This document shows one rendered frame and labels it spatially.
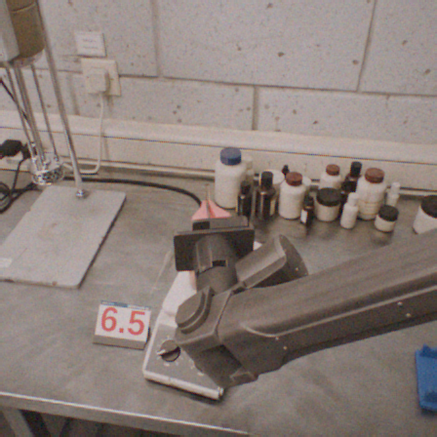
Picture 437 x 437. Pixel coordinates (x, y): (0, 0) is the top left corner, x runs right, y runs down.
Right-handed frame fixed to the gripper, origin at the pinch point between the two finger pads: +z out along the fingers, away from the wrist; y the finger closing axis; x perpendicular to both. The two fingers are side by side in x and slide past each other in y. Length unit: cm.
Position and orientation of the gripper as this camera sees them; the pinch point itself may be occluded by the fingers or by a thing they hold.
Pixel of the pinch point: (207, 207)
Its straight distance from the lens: 66.1
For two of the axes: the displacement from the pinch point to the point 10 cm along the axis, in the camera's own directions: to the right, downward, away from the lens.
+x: 0.0, 7.8, 6.3
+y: -9.9, 0.7, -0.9
